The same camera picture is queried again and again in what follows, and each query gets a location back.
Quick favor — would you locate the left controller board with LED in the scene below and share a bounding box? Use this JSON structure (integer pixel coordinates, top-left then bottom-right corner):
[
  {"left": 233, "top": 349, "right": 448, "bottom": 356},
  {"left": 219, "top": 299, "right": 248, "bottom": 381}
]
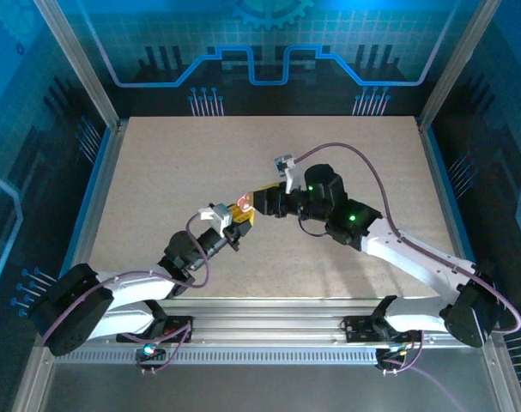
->
[{"left": 135, "top": 342, "right": 167, "bottom": 366}]

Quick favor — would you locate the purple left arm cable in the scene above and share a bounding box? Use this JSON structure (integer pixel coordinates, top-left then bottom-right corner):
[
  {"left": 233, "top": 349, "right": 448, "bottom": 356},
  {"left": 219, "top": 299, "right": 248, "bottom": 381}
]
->
[{"left": 40, "top": 213, "right": 212, "bottom": 347}]

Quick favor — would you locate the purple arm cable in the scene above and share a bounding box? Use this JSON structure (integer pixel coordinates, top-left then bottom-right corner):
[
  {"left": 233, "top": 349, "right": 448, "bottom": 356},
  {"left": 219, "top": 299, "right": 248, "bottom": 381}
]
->
[
  {"left": 40, "top": 213, "right": 212, "bottom": 347},
  {"left": 293, "top": 142, "right": 521, "bottom": 335}
]

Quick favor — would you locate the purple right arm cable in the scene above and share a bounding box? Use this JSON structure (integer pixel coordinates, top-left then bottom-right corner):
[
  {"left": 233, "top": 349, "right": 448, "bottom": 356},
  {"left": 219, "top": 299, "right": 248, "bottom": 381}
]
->
[{"left": 293, "top": 142, "right": 521, "bottom": 335}]

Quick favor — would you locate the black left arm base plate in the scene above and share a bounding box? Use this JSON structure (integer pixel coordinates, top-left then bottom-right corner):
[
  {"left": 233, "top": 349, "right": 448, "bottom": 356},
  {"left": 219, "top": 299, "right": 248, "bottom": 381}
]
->
[{"left": 116, "top": 316, "right": 196, "bottom": 344}]

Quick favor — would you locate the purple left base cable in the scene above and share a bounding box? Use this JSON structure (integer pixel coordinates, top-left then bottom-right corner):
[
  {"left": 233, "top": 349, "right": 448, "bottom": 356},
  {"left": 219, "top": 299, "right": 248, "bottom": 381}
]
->
[{"left": 122, "top": 319, "right": 196, "bottom": 375}]

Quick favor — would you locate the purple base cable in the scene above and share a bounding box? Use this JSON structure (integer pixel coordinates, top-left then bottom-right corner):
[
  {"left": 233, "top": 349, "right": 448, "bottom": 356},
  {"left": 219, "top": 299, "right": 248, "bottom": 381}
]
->
[
  {"left": 379, "top": 328, "right": 470, "bottom": 412},
  {"left": 122, "top": 319, "right": 196, "bottom": 375}
]

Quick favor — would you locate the aluminium table side rail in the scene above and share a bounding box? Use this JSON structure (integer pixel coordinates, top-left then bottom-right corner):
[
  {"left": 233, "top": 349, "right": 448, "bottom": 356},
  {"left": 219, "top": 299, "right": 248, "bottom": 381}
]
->
[
  {"left": 56, "top": 119, "right": 128, "bottom": 311},
  {"left": 416, "top": 116, "right": 493, "bottom": 312}
]

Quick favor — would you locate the slotted grey cable duct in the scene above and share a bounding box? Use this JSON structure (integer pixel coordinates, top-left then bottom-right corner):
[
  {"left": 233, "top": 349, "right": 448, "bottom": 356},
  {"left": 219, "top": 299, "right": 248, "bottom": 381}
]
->
[{"left": 53, "top": 348, "right": 379, "bottom": 366}]

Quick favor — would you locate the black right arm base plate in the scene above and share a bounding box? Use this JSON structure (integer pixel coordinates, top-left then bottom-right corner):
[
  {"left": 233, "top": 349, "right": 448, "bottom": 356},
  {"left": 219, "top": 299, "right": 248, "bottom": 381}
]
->
[{"left": 343, "top": 316, "right": 424, "bottom": 344}]

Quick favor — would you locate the grey sheet metal base plate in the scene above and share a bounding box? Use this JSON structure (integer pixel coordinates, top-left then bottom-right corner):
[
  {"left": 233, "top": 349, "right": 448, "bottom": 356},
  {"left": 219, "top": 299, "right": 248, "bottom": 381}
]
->
[{"left": 40, "top": 364, "right": 501, "bottom": 412}]

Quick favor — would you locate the right controller board with wires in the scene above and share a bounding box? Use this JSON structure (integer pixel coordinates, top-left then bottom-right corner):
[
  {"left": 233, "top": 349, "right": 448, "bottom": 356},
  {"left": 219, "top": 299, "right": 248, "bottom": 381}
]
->
[{"left": 376, "top": 342, "right": 415, "bottom": 368}]

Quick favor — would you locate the aluminium frame post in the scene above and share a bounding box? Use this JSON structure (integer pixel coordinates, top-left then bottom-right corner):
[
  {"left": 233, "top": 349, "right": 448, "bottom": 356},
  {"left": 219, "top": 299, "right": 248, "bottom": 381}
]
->
[
  {"left": 418, "top": 0, "right": 501, "bottom": 125},
  {"left": 32, "top": 0, "right": 122, "bottom": 130}
]

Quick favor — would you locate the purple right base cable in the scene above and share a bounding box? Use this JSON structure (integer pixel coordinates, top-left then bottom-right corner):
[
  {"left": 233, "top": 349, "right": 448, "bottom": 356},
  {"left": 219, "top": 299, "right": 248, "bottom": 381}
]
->
[{"left": 379, "top": 328, "right": 470, "bottom": 412}]

